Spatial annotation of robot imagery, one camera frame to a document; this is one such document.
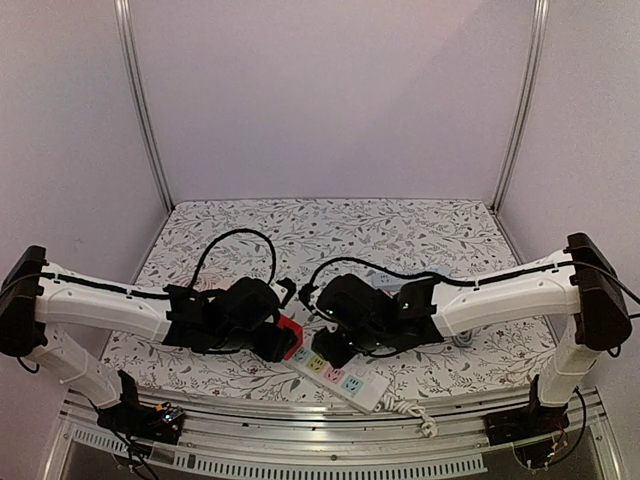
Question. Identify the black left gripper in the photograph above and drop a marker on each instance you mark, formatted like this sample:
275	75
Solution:
278	346

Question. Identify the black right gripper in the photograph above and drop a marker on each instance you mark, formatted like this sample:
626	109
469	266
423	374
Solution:
328	350

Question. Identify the red cube adapter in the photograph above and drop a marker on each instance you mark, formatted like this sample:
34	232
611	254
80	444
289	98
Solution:
293	336

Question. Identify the white power strip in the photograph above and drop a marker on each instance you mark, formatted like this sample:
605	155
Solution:
358	386

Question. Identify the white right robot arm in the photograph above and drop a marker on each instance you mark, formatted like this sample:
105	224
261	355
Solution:
576	281

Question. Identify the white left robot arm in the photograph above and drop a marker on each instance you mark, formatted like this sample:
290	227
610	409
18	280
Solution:
40	298

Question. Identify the light blue power strip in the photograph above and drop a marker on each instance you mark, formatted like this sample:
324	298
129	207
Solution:
384	281

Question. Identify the floral tablecloth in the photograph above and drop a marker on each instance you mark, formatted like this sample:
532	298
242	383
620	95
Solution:
214	243

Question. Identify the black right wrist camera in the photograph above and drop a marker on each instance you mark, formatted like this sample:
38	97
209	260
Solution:
305	297

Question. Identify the aluminium table edge rail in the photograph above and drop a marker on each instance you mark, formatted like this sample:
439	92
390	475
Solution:
237	438

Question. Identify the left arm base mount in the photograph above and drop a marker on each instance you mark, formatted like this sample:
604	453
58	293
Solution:
161	423

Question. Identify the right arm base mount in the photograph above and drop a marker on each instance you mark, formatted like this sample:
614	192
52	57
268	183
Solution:
525	422

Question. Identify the left aluminium frame post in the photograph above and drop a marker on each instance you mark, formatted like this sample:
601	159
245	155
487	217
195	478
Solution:
124	22

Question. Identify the aluminium frame post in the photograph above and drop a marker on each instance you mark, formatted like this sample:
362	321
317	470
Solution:
524	104
124	22

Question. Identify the right aluminium frame post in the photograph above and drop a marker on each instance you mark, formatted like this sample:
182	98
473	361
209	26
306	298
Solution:
524	104

